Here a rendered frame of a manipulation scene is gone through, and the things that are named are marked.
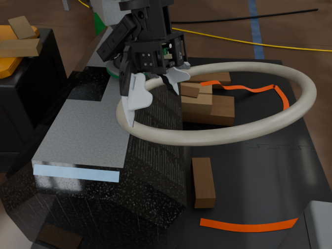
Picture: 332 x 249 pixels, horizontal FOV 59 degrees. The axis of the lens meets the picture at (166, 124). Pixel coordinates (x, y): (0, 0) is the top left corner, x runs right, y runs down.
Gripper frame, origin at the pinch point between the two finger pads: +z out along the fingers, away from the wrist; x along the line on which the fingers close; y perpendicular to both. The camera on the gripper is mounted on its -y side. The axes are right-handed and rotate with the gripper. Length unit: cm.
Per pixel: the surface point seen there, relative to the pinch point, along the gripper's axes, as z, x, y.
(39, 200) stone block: 42, -2, -63
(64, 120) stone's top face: 21, 21, -67
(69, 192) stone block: 39, 3, -50
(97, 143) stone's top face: 28, 20, -49
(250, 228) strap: 114, 81, -16
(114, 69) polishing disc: 10, 52, -64
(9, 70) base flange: 5, 34, -121
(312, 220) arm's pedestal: 49, 34, 23
